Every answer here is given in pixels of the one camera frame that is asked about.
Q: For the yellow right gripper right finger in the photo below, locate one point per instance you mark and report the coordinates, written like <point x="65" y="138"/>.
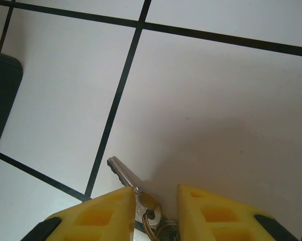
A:
<point x="216" y="216"/>

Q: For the silver key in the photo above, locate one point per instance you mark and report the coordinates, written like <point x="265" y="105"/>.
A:
<point x="121" y="173"/>

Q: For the starry night painted box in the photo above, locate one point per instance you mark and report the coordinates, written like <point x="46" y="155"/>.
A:
<point x="3" y="100"/>

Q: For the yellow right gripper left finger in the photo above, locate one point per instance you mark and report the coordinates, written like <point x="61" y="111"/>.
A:
<point x="98" y="216"/>

